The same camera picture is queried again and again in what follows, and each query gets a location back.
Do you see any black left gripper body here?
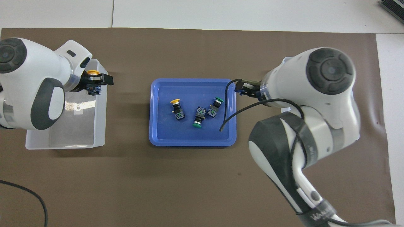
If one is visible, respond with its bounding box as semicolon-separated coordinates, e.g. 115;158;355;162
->
72;74;89;92

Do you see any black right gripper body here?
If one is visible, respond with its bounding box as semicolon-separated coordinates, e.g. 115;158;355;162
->
251;81;265;101

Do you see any yellow push button switch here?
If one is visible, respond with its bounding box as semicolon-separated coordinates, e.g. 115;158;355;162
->
170;98;186;121
86;70;103;96

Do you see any green push button switch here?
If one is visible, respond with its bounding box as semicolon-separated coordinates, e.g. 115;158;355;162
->
192;106;206;129
207;97;225;118

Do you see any blue plastic tray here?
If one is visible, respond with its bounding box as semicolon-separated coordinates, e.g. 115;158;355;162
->
149;78;237;147

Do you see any brown paper table mat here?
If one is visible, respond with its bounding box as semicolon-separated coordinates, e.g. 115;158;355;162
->
0;28;396;227

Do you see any dark grey ribbed device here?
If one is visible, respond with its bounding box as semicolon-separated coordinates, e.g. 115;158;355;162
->
379;0;404;19

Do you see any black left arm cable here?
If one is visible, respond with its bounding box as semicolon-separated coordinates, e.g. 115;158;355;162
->
0;180;48;227

